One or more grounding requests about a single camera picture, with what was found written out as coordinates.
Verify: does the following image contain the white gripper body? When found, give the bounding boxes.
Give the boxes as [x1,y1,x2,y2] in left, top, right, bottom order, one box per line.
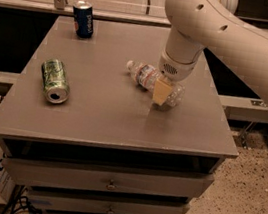
[158,51,196,82]

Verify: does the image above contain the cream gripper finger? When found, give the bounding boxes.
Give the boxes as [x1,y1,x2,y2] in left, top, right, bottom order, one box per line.
[153,77,174,105]

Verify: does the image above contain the clear plastic water bottle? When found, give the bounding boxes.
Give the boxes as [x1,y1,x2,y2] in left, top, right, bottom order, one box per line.
[126,60,185,107]

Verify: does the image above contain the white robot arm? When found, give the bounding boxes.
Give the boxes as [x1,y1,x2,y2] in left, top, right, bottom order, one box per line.
[158,0,268,105]

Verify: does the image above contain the grey drawer cabinet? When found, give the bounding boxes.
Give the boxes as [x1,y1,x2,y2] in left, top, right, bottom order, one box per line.
[0,17,237,214]

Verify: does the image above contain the blue Pepsi can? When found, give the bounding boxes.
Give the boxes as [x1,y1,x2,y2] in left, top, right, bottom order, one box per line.
[73,0,94,39]

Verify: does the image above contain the green soda can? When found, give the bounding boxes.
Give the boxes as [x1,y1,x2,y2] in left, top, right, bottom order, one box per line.
[41,59,70,104]

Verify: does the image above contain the black cables on floor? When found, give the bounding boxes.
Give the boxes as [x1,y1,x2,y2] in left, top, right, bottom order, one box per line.
[0,183,50,214]

